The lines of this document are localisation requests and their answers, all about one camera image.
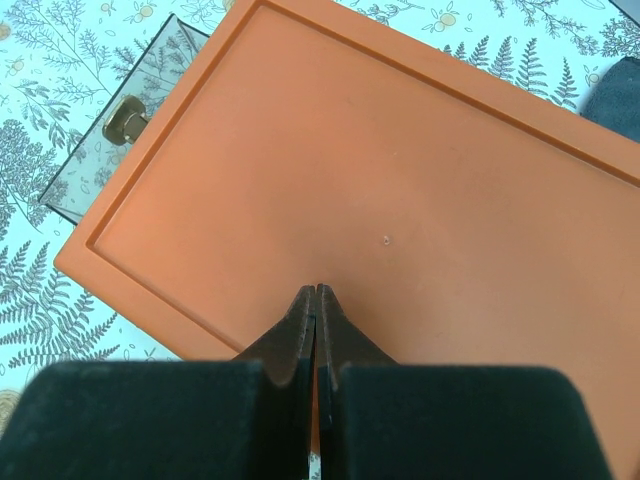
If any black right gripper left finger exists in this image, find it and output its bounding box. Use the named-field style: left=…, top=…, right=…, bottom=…
left=1, top=286, right=316, bottom=479

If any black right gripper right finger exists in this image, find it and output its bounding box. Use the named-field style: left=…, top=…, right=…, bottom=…
left=316, top=285, right=612, bottom=479

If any orange wooden drawer box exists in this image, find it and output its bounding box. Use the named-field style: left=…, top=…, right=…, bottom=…
left=55, top=1, right=639, bottom=477

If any floral patterned table mat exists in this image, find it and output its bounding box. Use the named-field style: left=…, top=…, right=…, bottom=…
left=1, top=1, right=639, bottom=422

